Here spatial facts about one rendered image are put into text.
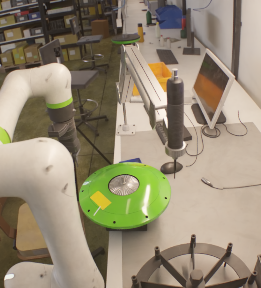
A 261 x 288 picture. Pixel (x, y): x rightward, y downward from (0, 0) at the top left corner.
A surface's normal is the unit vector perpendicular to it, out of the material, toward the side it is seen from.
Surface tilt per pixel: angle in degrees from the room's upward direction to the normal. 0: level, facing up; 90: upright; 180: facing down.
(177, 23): 90
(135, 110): 0
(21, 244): 0
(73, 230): 87
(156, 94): 10
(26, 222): 0
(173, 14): 90
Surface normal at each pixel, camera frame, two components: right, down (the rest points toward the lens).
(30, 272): -0.09, -0.89
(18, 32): -0.04, 0.55
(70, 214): 0.82, 0.24
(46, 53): 0.94, -0.01
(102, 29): -0.51, 0.51
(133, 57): -0.06, -0.73
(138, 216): 0.04, -0.56
